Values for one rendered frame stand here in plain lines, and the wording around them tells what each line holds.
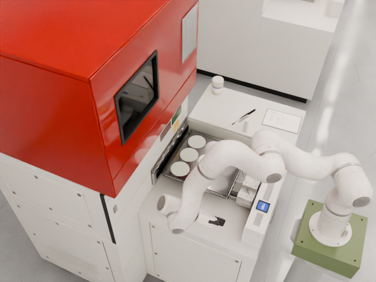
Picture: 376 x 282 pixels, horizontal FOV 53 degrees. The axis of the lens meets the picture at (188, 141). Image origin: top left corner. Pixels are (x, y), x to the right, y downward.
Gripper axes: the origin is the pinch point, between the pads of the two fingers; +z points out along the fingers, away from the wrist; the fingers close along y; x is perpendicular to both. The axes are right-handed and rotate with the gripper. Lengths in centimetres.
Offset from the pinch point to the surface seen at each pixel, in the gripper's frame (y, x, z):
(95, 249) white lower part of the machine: -45, -47, -30
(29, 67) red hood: 8, 30, -96
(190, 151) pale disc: -49, 19, -1
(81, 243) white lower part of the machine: -51, -47, -36
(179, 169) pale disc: -41.1, 9.1, -6.6
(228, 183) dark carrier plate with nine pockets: -23.9, 13.8, 13.2
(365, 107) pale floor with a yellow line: -128, 120, 206
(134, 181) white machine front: -25.6, -0.9, -35.1
